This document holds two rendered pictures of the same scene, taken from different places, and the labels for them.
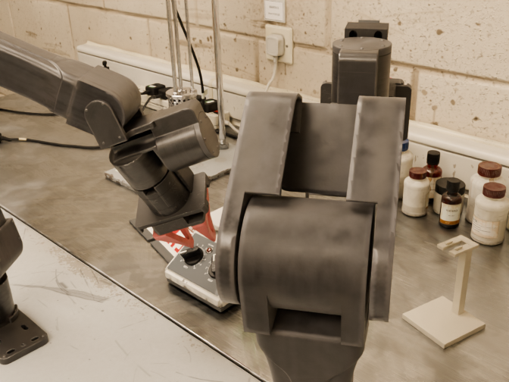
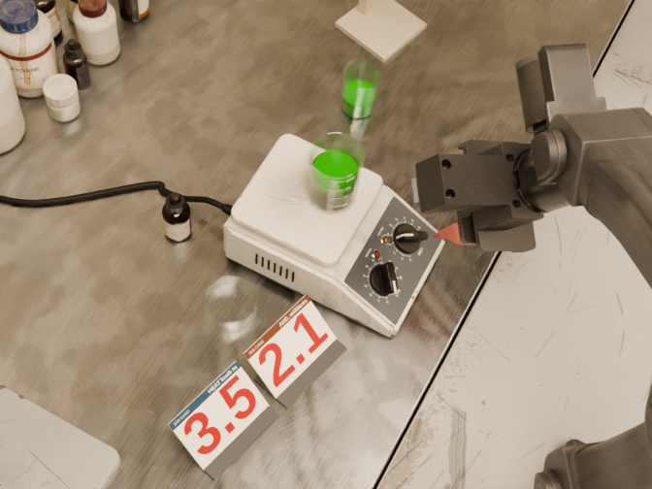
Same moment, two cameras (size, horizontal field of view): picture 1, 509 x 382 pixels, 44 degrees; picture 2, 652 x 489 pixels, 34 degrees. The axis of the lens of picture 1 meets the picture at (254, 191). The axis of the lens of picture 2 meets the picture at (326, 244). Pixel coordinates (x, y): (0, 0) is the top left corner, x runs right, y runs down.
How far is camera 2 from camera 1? 132 cm
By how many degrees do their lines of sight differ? 79
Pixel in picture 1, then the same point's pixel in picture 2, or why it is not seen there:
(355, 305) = not seen: outside the picture
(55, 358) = (594, 414)
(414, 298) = (339, 51)
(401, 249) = (223, 65)
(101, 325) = (513, 389)
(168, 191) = not seen: hidden behind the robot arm
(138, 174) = not seen: hidden behind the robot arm
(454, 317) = (374, 13)
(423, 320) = (392, 41)
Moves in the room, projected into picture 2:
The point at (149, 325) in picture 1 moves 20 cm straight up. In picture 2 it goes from (491, 328) to (538, 228)
